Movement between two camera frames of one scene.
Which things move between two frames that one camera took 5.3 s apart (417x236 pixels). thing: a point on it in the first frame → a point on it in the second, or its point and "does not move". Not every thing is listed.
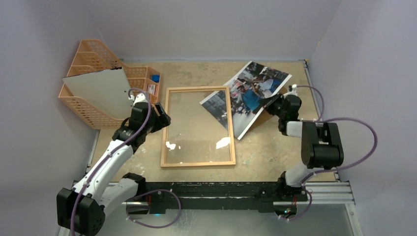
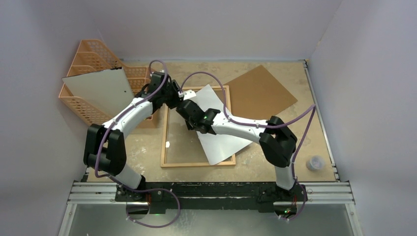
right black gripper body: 275,102 → 184,108
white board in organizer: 107,90 does not move
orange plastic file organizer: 93,56 does not move
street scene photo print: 253,84 → 220,146
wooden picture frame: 165,132 does not move
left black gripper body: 147,130 → 171,95
